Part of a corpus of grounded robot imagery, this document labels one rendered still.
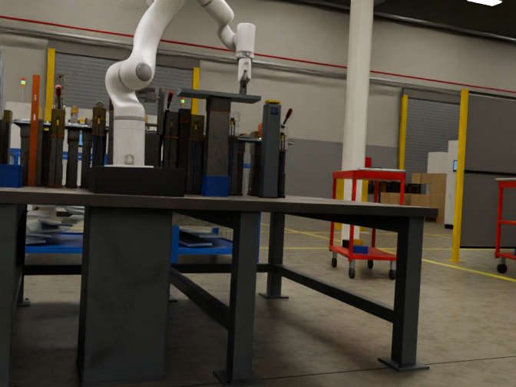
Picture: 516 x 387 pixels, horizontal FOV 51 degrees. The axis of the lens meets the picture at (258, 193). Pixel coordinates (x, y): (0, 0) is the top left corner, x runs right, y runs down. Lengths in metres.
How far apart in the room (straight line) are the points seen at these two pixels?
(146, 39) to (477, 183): 5.30
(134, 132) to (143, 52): 0.31
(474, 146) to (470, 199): 0.62
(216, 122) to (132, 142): 0.49
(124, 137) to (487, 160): 5.46
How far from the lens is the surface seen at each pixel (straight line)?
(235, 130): 2.67
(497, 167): 7.16
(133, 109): 2.17
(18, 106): 10.61
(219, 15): 2.54
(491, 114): 7.11
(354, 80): 6.79
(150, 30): 2.28
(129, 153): 2.15
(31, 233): 4.79
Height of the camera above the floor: 0.76
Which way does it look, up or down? 1 degrees down
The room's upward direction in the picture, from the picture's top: 3 degrees clockwise
